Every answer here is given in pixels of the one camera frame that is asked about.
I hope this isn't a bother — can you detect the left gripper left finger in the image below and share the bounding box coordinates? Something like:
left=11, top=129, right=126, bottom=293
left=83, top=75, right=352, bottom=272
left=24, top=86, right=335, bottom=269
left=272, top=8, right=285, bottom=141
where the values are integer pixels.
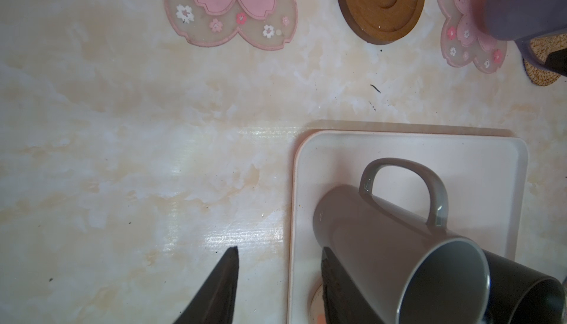
left=174, top=247, right=239, bottom=324

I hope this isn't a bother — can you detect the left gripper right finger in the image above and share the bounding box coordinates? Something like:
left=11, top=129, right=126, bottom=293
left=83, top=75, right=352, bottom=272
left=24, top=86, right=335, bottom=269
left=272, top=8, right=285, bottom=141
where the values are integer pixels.
left=321, top=247, right=383, bottom=324

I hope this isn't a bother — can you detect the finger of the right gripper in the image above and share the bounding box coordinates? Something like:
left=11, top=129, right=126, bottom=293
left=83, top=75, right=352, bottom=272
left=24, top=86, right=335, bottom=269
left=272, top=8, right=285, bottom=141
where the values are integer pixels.
left=544, top=48, right=567, bottom=77

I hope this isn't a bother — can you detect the rattan woven round coaster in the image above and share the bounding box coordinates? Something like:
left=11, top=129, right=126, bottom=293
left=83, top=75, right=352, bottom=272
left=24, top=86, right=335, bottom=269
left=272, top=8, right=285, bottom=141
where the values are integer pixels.
left=524, top=33, right=566, bottom=86

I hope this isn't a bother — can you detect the pink flower coaster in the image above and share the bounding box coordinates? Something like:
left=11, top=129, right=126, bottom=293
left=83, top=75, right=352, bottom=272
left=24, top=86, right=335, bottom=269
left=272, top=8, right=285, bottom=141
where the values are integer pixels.
left=437, top=0, right=507, bottom=74
left=164, top=0, right=298, bottom=50

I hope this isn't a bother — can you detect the brown wooden round coaster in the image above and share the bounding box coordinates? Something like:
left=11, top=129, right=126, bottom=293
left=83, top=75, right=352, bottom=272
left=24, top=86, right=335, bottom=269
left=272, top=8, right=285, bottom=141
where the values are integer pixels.
left=338, top=0, right=425, bottom=45

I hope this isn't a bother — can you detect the orange mug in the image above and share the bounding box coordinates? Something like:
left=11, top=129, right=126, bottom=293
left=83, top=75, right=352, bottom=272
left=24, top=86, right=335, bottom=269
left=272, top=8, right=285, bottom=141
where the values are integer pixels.
left=309, top=284, right=326, bottom=324

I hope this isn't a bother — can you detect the grey mug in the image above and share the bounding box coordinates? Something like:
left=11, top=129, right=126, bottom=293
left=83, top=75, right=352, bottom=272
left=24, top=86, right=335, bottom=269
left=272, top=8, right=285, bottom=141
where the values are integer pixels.
left=313, top=158, right=490, bottom=323

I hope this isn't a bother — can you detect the translucent plastic tray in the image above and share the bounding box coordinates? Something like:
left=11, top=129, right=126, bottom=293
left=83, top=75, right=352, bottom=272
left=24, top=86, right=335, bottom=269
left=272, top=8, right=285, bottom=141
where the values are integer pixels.
left=287, top=131, right=528, bottom=323

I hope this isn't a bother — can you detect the black mug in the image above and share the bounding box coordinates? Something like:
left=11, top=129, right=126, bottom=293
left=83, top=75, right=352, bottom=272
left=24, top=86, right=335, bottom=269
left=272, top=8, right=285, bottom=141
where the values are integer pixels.
left=481, top=251, right=566, bottom=323

